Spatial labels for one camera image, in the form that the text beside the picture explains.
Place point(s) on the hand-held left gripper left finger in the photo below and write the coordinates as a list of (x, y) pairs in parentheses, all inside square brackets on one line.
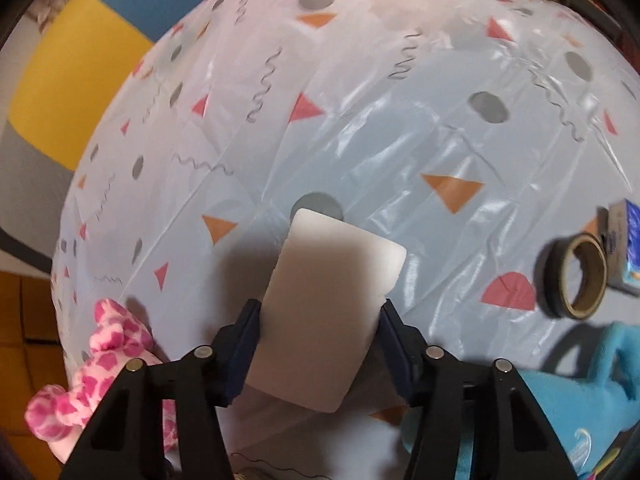
[(245, 355)]

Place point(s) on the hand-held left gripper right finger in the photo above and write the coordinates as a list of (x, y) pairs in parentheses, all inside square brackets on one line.
[(397, 355)]

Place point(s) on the white rectangular card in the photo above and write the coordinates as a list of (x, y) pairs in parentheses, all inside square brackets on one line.
[(325, 300)]

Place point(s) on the blue plush toy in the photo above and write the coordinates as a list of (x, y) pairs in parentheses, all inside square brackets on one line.
[(560, 410)]

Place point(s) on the black tape roll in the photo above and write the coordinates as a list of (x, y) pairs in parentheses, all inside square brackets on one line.
[(560, 280)]

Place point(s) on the pink spotted plush toy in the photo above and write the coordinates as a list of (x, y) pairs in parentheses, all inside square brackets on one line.
[(115, 340)]

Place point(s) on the blue white small carton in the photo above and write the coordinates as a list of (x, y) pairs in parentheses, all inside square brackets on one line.
[(625, 245)]

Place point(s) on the grey yellow blue chair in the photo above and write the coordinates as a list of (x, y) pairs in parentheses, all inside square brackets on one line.
[(75, 70)]

